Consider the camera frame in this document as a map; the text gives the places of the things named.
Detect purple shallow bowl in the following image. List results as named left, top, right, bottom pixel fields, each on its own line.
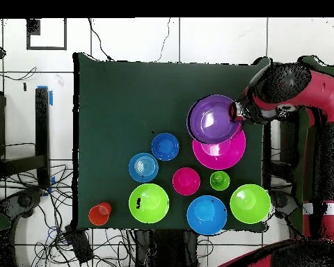
left=186, top=94, right=243, bottom=145

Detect dark blue small bowl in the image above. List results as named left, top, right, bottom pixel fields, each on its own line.
left=151, top=132, right=181, bottom=161

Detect turquoise bowl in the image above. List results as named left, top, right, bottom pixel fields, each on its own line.
left=128, top=152, right=159, bottom=184

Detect lime green large bowl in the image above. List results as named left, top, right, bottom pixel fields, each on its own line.
left=230, top=184, right=272, bottom=225
left=128, top=183, right=170, bottom=224

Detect pink large bowl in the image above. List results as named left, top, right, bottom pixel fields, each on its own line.
left=192, top=123, right=247, bottom=170

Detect lime green small cup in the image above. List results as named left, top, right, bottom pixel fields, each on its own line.
left=209, top=170, right=231, bottom=192

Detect red small bowl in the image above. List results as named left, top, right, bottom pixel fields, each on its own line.
left=172, top=167, right=201, bottom=196

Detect black stand base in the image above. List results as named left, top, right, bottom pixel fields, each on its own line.
left=0, top=188, right=42, bottom=219
left=269, top=188, right=299, bottom=219

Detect dark green table cloth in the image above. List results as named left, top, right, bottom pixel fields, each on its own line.
left=72, top=52, right=272, bottom=233

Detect blue large bowl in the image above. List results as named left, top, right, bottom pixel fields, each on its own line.
left=186, top=195, right=228, bottom=236

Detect orange cup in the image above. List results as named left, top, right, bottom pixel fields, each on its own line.
left=88, top=202, right=113, bottom=227

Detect blue tape strip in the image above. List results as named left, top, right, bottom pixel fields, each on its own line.
left=37, top=85, right=54, bottom=106

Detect black floor box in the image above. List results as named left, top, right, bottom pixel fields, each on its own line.
left=65, top=225, right=95, bottom=264

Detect thin black floor cable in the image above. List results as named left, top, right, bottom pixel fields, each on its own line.
left=154, top=17, right=171, bottom=63
left=88, top=17, right=114, bottom=61

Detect black post stand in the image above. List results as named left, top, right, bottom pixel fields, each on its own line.
left=0, top=87, right=51, bottom=187

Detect black square floor frame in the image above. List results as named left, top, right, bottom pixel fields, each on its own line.
left=26, top=17, right=67, bottom=51

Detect tangled floor cables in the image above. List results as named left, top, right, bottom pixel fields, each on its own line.
left=0, top=163, right=137, bottom=267

